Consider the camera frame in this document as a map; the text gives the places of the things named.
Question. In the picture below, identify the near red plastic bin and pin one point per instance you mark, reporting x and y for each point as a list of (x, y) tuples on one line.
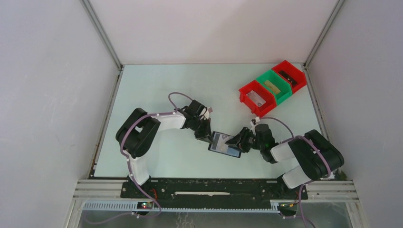
[(264, 93)]

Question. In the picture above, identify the aluminium frame rail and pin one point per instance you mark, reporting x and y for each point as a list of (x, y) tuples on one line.
[(105, 195)]

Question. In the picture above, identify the black card in bin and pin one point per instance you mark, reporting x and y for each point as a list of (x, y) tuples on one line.
[(287, 77)]

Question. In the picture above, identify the red plastic bin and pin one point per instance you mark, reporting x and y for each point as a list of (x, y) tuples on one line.
[(295, 77), (264, 93)]

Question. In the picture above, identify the left corner aluminium post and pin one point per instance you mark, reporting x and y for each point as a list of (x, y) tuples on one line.
[(88, 7)]

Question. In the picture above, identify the right corner aluminium post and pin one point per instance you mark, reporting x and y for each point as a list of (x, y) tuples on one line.
[(325, 30)]

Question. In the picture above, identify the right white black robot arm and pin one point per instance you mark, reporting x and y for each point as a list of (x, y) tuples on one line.
[(317, 158)]

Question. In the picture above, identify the silver card in bin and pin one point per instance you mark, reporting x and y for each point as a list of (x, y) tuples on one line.
[(256, 98)]

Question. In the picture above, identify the gold card in bin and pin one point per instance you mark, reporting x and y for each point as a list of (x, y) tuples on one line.
[(272, 87)]

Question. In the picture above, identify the corner aluminium post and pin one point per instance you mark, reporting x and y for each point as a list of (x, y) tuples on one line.
[(88, 7), (325, 30)]

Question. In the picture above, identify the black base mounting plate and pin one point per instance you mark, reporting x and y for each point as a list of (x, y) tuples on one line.
[(182, 193)]

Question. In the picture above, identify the black leather card holder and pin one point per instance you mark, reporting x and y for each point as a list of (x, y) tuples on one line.
[(219, 145)]

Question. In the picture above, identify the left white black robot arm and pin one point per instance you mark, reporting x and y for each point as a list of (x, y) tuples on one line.
[(138, 132)]

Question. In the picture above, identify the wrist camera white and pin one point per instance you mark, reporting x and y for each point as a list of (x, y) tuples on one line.
[(254, 121), (207, 112)]

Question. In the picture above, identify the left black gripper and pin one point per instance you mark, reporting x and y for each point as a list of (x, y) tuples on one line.
[(206, 135)]

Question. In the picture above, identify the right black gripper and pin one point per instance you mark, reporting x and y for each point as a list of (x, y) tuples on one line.
[(238, 140)]

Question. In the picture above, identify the green plastic bin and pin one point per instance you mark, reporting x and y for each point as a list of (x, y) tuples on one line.
[(276, 85)]

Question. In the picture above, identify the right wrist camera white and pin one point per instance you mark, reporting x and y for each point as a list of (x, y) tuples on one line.
[(254, 121)]

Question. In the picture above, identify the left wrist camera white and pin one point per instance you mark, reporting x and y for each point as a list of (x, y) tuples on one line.
[(207, 112)]

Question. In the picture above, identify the far red plastic bin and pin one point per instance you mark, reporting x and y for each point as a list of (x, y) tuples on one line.
[(295, 77)]

